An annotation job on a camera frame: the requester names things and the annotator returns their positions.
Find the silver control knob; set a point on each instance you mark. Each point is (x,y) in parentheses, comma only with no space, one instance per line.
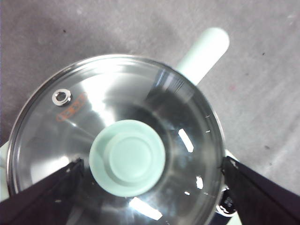
(226,202)

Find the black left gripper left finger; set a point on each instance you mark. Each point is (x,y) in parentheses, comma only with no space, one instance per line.
(35,206)

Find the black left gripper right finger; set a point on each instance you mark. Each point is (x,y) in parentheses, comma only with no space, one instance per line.
(262,201)

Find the glass lid with green knob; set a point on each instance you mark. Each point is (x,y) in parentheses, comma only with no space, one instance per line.
(131,157)

